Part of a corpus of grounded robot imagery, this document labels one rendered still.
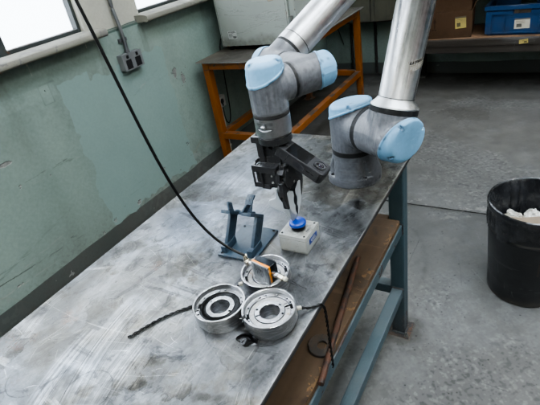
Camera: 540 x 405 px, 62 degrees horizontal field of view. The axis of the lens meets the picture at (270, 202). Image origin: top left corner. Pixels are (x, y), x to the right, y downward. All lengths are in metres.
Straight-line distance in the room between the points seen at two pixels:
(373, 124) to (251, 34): 2.10
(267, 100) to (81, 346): 0.61
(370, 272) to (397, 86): 0.55
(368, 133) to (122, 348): 0.72
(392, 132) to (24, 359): 0.91
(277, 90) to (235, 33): 2.33
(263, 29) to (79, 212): 1.59
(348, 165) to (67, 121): 1.66
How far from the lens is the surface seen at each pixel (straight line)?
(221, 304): 0.94
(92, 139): 2.63
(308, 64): 0.93
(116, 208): 2.78
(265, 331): 0.84
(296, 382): 1.12
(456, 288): 2.14
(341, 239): 1.07
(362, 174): 1.26
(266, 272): 0.91
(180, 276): 1.07
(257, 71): 0.87
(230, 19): 3.20
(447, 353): 1.89
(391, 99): 1.11
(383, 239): 1.48
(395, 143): 1.09
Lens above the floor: 1.44
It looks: 31 degrees down
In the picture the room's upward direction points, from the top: 11 degrees counter-clockwise
